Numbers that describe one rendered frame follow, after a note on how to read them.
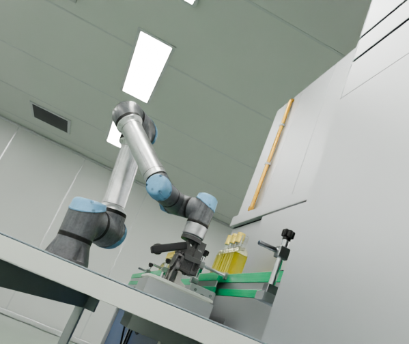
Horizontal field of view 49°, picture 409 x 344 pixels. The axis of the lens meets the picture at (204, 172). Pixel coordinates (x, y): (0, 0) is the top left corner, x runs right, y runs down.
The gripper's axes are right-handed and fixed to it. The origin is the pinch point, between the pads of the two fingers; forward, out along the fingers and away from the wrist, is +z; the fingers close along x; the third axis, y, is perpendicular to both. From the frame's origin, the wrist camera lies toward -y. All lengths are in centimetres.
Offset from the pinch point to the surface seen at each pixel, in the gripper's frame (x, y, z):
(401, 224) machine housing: -99, 5, -12
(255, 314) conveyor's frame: -26.3, 20.8, -2.9
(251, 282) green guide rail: -10.9, 22.6, -12.7
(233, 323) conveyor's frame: -13.3, 20.5, 0.8
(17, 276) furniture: -13.7, -40.1, 11.6
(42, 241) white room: 607, -96, -37
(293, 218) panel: 10, 38, -45
